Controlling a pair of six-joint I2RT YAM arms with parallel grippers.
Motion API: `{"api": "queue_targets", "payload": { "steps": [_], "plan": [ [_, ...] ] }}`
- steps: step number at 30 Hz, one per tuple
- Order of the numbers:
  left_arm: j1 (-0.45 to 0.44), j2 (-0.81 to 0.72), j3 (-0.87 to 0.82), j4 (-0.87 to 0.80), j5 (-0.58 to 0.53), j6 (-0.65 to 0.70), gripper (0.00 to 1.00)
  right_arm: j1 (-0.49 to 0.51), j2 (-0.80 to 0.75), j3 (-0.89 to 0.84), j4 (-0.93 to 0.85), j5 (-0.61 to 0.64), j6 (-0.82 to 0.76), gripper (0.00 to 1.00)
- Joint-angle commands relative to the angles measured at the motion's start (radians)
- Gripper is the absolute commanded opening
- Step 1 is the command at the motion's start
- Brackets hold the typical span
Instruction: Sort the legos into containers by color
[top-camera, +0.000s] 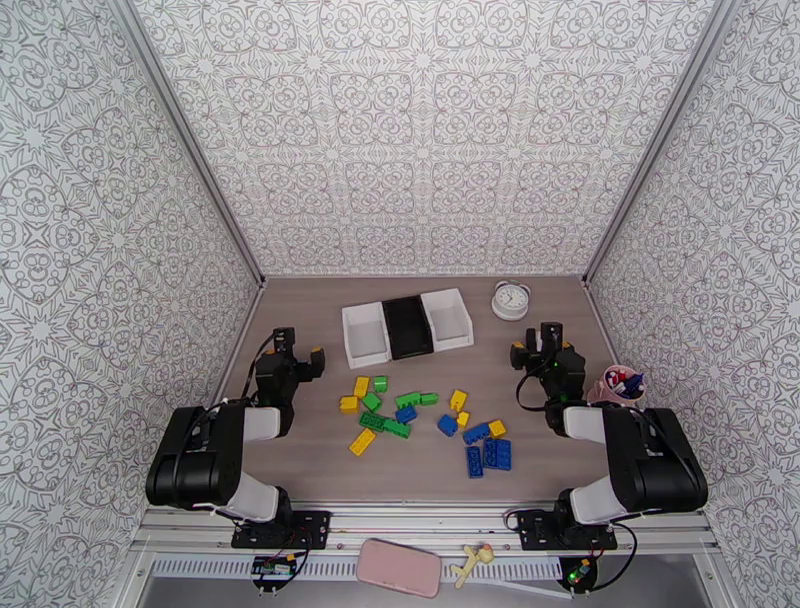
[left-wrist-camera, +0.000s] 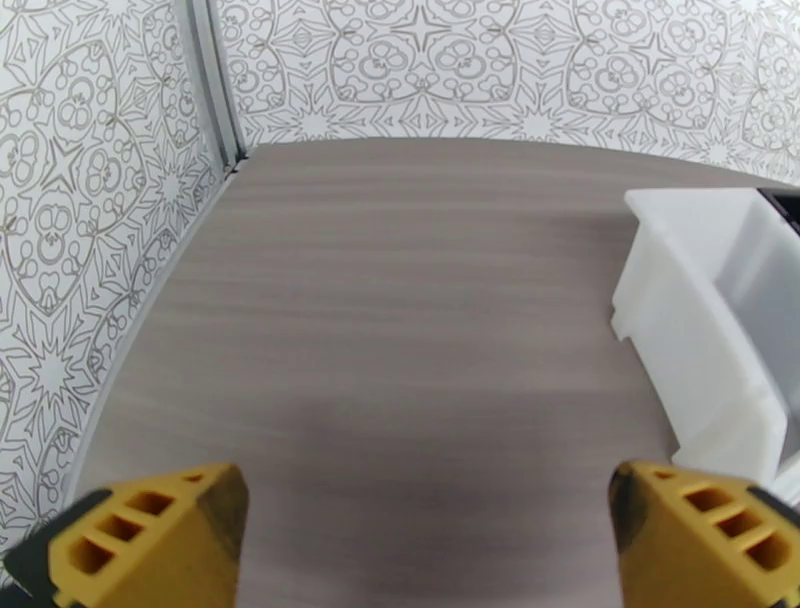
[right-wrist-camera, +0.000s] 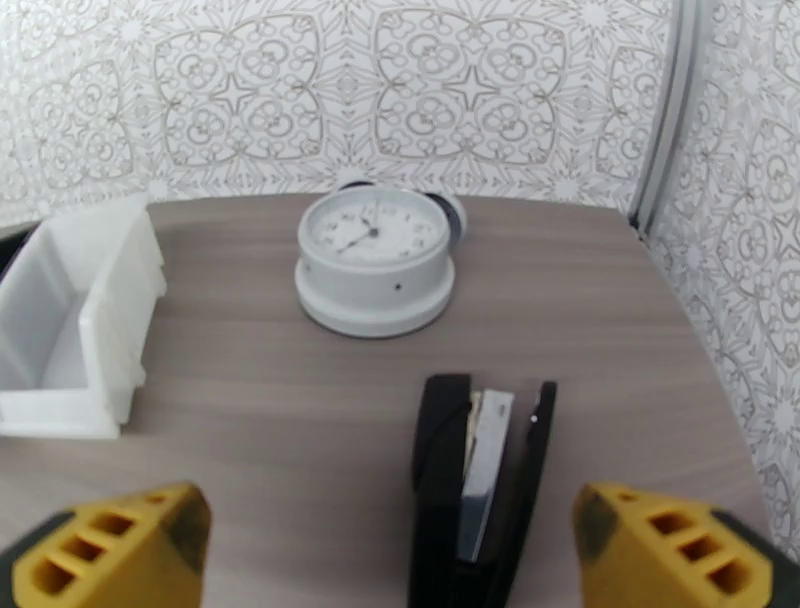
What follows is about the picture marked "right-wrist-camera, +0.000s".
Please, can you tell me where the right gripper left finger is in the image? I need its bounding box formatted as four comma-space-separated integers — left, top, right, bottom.
0, 481, 214, 608

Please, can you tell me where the black stapler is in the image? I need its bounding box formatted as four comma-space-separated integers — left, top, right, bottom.
407, 373, 559, 608

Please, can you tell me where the white plastic container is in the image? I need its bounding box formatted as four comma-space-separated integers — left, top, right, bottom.
0, 192, 169, 440

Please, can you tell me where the aluminium frame post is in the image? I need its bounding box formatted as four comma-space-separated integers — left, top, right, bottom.
627, 0, 717, 236

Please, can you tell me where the white alarm clock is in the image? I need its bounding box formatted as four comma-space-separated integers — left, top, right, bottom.
293, 181, 469, 340

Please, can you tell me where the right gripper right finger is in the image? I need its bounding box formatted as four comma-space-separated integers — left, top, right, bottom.
573, 481, 800, 608

